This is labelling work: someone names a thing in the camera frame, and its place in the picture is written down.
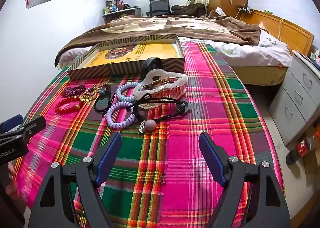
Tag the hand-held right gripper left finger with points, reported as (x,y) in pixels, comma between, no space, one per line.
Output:
(110,153)

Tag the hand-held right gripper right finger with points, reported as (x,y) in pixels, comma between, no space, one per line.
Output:
(210,153)

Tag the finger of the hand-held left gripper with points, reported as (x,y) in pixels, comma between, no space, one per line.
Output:
(32,126)
(12,121)

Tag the white hair claw clip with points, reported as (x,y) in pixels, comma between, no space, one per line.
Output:
(172,85)

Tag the striped cardboard box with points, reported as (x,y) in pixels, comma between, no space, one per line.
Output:
(155,51)

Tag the person's left forearm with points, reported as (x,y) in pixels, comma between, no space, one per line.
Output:
(10,213)

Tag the person's left hand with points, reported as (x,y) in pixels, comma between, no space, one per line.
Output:
(12,178)

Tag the plaid cloth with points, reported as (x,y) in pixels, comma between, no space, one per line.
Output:
(175,168)

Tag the small silver charm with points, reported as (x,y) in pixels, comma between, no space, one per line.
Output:
(143,128)

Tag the black wristband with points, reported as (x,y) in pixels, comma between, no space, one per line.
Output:
(147,66)

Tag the cola bottle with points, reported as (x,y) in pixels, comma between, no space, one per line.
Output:
(303,146)

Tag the grey drawer cabinet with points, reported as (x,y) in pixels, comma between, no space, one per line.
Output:
(292,95)

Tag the white floral bed sheet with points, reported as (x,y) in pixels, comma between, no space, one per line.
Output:
(250,51)

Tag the brown blanket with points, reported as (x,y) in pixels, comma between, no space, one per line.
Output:
(160,26)

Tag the wooden desk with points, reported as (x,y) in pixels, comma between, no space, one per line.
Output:
(120,15)

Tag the wooden bed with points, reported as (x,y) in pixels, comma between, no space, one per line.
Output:
(280,30)

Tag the group of bottles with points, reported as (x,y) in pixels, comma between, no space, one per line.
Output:
(112,6)

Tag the dark brown cloth pile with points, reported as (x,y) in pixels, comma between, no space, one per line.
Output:
(187,9)

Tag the power strip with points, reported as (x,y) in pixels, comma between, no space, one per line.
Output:
(245,8)

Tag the black office chair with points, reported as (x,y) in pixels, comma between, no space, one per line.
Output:
(160,5)

